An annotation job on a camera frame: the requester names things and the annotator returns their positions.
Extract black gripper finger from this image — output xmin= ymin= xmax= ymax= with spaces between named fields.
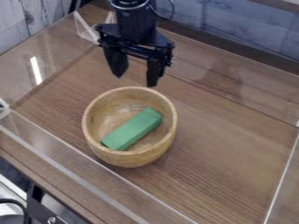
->
xmin=103 ymin=46 xmax=128 ymax=78
xmin=145 ymin=58 xmax=164 ymax=88

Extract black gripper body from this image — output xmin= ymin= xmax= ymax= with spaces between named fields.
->
xmin=96 ymin=8 xmax=174 ymax=66

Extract green rectangular stick block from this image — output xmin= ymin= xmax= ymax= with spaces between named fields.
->
xmin=100 ymin=108 xmax=164 ymax=151

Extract round wooden bowl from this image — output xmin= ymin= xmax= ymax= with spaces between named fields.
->
xmin=81 ymin=87 xmax=178 ymax=168

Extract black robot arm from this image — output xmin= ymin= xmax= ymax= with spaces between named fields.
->
xmin=96 ymin=0 xmax=175 ymax=88

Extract clear acrylic corner bracket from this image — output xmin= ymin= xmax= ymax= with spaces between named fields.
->
xmin=73 ymin=10 xmax=117 ymax=45

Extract clear acrylic enclosure walls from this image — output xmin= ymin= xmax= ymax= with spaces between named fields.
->
xmin=0 ymin=18 xmax=299 ymax=224

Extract black cable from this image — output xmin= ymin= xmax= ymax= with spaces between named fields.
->
xmin=0 ymin=198 xmax=33 ymax=218

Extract black table frame bracket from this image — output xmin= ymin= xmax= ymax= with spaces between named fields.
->
xmin=27 ymin=185 xmax=68 ymax=224

